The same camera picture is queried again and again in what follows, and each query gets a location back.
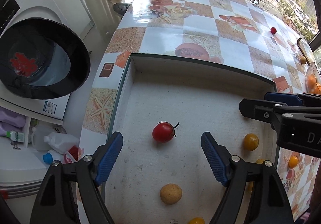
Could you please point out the red cherry tomato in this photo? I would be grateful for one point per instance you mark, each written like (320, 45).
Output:
(164, 132)
(273, 30)

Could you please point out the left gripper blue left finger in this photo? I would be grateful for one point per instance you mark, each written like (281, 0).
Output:
(106, 156)

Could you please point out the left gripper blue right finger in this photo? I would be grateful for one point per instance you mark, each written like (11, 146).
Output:
(217, 157)

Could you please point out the glass fruit bowl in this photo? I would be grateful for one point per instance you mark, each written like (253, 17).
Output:
(312, 80)

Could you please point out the checkered patterned tablecloth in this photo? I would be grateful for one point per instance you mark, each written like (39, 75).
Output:
(228, 32)

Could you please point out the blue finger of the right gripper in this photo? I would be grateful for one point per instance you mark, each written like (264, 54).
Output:
(289, 99)

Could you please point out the purple detergent bottle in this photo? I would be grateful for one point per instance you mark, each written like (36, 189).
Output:
(10, 121)

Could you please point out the brown longan fruit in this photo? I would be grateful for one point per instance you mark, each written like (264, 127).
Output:
(303, 60)
(170, 194)

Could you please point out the white plastic jug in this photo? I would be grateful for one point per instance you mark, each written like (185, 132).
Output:
(61, 142)

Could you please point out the white shallow tray box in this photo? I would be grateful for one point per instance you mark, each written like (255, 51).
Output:
(201, 96)

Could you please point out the white washing machine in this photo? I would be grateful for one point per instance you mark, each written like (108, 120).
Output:
(43, 61)

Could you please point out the yellow cherry tomato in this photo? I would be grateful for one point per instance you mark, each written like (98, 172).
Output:
(251, 142)
(197, 220)
(293, 162)
(259, 161)

